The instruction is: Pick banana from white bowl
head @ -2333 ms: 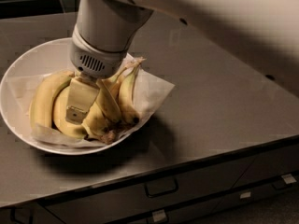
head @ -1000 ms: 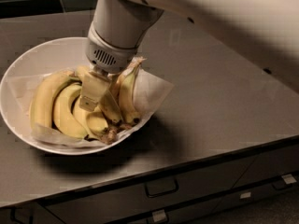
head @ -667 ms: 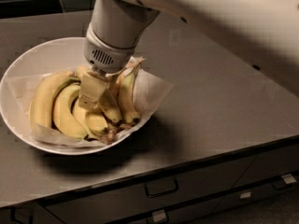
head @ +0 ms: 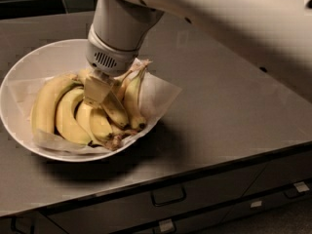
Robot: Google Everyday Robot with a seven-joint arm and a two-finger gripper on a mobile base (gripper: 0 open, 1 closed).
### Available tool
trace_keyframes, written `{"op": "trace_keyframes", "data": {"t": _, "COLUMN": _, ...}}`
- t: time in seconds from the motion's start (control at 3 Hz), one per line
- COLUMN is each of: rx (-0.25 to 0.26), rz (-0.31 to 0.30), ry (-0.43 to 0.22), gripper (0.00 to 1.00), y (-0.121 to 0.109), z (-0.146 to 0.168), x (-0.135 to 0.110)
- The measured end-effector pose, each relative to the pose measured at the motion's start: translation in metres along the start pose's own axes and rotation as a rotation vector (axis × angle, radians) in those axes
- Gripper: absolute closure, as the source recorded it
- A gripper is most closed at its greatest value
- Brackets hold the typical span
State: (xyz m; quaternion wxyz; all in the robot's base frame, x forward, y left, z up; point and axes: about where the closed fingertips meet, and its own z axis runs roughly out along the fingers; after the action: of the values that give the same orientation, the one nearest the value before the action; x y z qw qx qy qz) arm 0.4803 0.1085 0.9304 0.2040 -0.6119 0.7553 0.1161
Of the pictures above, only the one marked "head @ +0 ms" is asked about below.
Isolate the white drawer label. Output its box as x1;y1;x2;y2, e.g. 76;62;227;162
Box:
293;181;310;193

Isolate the white paper liner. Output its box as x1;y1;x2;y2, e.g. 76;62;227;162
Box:
1;58;180;160

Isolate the hidden back yellow banana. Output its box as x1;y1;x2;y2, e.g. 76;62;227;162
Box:
112;60;147;100

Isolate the right drawer front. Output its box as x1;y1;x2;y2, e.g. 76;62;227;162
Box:
245;151;312;196

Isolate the black drawer handle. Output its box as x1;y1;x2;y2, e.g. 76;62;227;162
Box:
151;184;186;207

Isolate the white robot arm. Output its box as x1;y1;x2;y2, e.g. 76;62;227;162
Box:
86;0;312;100

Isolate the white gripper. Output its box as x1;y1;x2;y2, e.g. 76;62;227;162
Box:
84;23;139;108

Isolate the upper middle drawer front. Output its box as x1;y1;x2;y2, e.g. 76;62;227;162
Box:
51;165;264;234

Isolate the small centre yellow banana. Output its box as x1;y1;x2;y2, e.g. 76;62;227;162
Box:
90;108;113;141

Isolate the white oval bowl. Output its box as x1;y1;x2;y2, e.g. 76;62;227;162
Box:
0;38;160;163

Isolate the left cabinet door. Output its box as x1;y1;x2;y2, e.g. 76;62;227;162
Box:
0;212;68;234

